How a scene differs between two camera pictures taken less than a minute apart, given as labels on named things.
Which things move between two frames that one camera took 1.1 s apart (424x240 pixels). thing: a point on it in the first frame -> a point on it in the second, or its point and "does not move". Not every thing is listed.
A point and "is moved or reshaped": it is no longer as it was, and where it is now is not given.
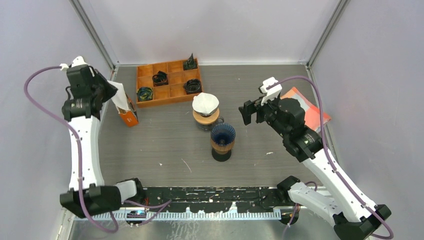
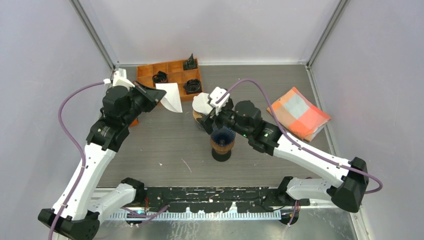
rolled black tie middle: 160,79 does not move
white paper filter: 119,98 is moved or reshaped
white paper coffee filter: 204,103 does not move
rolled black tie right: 192,86 does not move
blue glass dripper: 223,134 does not move
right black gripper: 250,107 -> 208,120
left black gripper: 111,89 -> 153,97
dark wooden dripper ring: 222,149 does not move
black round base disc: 221,157 does not move
